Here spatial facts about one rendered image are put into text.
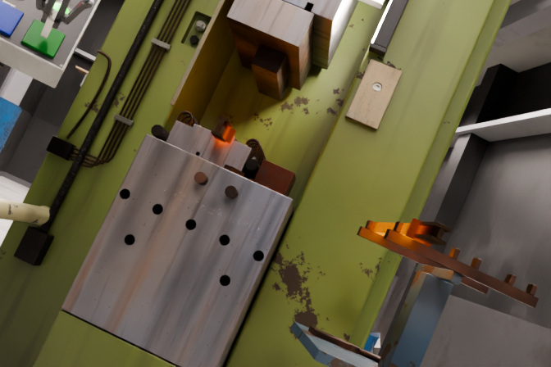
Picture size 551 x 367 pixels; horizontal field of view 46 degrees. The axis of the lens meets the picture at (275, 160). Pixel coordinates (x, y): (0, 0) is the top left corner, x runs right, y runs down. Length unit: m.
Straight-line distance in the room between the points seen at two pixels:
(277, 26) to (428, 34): 0.42
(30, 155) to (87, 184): 9.64
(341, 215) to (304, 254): 0.14
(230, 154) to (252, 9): 0.37
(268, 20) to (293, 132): 0.52
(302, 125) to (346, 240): 0.52
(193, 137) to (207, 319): 0.44
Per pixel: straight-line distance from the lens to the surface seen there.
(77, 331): 1.58
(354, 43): 2.15
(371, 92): 1.73
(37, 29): 1.59
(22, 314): 1.84
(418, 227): 1.17
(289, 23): 1.65
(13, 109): 5.17
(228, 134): 1.57
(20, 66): 1.61
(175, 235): 1.52
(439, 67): 1.80
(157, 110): 1.78
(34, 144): 11.42
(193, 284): 1.51
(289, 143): 2.06
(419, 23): 1.83
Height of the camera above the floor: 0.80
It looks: 7 degrees up
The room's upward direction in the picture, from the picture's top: 25 degrees clockwise
